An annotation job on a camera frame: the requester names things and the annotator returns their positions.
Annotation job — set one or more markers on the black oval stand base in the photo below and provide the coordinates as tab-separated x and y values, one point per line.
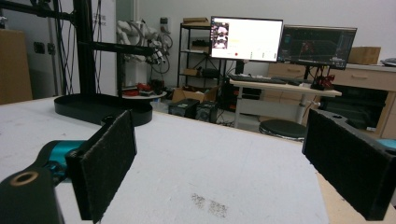
93	109

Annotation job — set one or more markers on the black keyboard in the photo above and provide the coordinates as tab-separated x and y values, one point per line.
255	79

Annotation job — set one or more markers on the red tools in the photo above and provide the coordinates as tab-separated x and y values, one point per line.
141	88

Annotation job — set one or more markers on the round white side table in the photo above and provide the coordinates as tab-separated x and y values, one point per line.
146	95

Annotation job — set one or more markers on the white standing desk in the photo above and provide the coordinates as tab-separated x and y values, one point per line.
280	88

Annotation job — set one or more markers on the monitor with dark screen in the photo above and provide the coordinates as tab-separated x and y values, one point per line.
317	46

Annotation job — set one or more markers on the brown wooden board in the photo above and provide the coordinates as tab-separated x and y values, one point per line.
14	68

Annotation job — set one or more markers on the monitor with white screen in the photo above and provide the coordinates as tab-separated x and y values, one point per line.
249	39

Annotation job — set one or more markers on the open cardboard box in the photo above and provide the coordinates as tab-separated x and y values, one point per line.
186	93

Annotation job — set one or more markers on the light wooden cabinet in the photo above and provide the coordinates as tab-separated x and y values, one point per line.
367	77

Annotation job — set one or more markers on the brown cardboard box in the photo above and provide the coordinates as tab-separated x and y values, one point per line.
364	55

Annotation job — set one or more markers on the black metal stand frame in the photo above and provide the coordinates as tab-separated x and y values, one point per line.
84	46

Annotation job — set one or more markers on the black box with green label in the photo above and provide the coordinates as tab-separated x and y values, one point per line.
183	108

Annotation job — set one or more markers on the round black stool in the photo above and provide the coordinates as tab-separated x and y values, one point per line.
281	128

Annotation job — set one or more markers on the red and black device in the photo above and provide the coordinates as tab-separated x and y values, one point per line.
323	81

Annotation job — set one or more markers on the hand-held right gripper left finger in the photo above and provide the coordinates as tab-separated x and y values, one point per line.
102	161

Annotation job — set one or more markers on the black metal shelf rack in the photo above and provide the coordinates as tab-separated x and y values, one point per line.
190	56

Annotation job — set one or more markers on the flat cardboard box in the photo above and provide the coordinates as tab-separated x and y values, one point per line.
196	21

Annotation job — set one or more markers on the black computer case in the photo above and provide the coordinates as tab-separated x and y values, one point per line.
207	111

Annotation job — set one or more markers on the black wall socket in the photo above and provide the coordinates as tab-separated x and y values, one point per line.
39	47
51	48

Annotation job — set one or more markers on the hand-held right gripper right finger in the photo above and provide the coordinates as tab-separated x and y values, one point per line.
345	161

